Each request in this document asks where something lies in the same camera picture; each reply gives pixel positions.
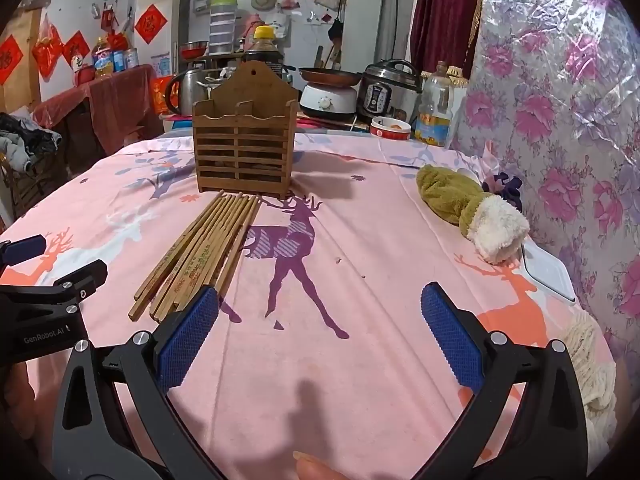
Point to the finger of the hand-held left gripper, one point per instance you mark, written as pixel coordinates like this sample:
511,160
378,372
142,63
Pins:
25,250
80,280

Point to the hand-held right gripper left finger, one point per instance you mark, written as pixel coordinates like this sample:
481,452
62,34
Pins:
187,340

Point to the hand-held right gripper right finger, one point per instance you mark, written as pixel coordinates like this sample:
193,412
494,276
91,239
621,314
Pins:
450,340

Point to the bundle of wooden chopsticks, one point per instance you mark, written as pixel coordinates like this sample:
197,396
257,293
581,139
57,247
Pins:
200,255

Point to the wooden chopstick holder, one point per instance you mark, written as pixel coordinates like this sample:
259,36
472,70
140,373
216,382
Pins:
240,160

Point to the person's right hand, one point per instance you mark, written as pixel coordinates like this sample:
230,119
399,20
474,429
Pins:
315,467

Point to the wooden chair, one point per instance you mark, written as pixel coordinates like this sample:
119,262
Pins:
30,185

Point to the pile of grey clothes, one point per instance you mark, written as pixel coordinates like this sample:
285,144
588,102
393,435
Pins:
30,140

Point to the white flat tray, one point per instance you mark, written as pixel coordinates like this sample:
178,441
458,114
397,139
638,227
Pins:
547,275

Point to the cream knitted garment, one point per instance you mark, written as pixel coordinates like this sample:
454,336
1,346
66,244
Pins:
590,360

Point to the olive and white plush toy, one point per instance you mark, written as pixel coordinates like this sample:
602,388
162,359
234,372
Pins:
450,195

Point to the dark purple cloth flower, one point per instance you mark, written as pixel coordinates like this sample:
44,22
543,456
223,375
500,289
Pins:
510,190

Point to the pink deer printed bedsheet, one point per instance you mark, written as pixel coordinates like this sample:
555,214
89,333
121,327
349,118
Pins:
350,210

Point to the table with red cloth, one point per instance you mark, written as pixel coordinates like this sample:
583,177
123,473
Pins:
115,105

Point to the red diamond paper decoration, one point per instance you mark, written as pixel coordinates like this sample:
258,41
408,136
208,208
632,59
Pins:
76,48
151,24
7,60

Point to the red plastic bag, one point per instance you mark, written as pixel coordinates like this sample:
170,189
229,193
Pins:
48,52

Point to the red gift bag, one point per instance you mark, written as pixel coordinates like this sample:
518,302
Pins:
161,97

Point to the yellow cooking oil jug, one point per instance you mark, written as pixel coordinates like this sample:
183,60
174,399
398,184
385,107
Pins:
102,62

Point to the wooden door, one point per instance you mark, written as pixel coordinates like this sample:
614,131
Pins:
31,35

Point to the red and white bowl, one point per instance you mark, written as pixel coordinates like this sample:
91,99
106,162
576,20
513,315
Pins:
390,132

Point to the steel electric kettle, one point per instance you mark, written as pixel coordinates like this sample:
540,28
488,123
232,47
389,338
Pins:
192,92

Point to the clear plastic oil bottle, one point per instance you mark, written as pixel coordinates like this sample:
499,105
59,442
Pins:
434,120

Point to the floral plastic sheet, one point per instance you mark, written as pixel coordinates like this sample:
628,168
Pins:
550,110

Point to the steel electric pressure cooker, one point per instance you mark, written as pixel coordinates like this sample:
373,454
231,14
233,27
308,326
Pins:
385,95

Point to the red basin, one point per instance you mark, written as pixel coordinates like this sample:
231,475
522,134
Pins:
194,51

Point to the white electric cooker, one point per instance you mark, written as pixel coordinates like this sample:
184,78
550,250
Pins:
325,105

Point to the white refrigerator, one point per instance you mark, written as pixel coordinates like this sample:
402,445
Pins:
177,20

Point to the brown frying pan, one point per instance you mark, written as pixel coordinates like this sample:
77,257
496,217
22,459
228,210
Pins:
330,77

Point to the dark sauce bottle yellow cap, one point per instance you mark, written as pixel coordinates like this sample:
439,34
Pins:
265,52

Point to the pink thermos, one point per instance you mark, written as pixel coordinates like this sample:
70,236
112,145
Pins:
251,25

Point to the white printed tote bag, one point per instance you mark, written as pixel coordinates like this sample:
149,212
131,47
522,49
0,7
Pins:
280,25

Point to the dark red curtain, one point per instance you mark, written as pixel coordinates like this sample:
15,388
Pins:
445,10

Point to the black hanging ladle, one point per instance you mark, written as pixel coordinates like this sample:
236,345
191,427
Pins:
336,30

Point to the blue wall calendar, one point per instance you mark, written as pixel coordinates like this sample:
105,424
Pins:
162,66

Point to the red wall ornament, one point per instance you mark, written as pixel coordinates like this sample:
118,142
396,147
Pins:
107,20

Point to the grey wall rack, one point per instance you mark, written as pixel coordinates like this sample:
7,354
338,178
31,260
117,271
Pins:
201,2

